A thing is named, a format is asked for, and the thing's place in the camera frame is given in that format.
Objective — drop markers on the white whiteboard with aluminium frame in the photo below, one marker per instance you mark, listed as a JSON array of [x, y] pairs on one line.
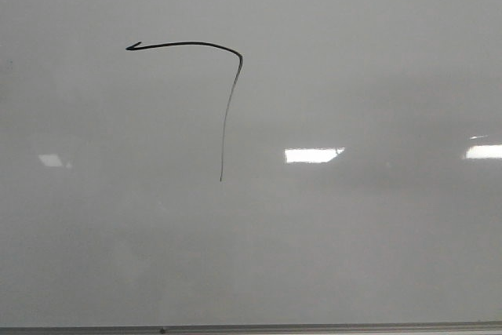
[[232, 162]]

